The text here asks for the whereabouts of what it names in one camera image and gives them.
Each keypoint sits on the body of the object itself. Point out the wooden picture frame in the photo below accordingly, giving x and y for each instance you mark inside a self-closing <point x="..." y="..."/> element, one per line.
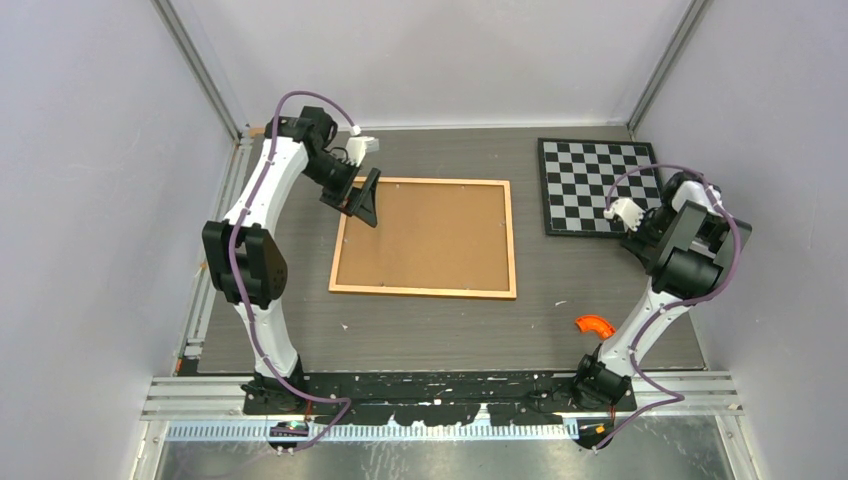
<point x="435" y="237"/>

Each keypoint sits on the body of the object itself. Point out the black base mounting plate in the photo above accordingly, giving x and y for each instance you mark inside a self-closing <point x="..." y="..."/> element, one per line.
<point x="510" y="398"/>

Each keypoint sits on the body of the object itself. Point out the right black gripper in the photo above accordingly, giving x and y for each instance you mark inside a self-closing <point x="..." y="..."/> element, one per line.
<point x="638" y="240"/>

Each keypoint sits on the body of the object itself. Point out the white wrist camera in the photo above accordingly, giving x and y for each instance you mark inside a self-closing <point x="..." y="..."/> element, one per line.
<point x="627" y="212"/>
<point x="357" y="147"/>

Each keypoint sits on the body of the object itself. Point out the orange curved plastic piece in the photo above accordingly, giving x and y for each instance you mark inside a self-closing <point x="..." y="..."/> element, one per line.
<point x="595" y="324"/>

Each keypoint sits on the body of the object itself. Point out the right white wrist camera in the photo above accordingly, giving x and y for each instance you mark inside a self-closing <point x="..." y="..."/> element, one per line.
<point x="627" y="212"/>

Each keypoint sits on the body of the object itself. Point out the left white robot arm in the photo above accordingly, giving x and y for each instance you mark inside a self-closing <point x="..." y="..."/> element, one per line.
<point x="243" y="258"/>

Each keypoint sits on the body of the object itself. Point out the black white chessboard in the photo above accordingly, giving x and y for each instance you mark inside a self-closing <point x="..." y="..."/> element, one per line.
<point x="576" y="175"/>

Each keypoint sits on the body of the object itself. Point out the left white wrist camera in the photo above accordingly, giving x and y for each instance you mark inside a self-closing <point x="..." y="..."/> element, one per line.
<point x="357" y="147"/>

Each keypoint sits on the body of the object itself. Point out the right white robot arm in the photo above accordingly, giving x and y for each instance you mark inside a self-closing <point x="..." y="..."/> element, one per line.
<point x="689" y="247"/>

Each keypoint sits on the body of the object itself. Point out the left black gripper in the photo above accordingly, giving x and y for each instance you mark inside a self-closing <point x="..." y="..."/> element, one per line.
<point x="363" y="203"/>

